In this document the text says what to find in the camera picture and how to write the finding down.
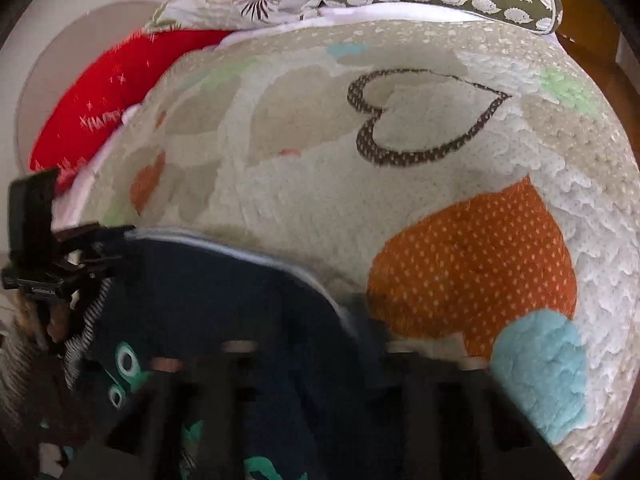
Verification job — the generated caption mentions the pink white bedsheet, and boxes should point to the pink white bedsheet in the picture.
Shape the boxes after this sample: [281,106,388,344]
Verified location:
[49,1,561,226]

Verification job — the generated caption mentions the navy striped children's pants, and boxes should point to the navy striped children's pants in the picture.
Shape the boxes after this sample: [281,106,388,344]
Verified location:
[65,230,381,479]

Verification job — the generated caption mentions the red plush pillow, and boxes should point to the red plush pillow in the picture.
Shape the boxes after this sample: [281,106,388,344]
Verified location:
[29,30,230,195]

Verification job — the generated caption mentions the heart patterned quilt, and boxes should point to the heart patterned quilt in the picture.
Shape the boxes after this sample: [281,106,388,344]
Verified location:
[80,20,639,479]

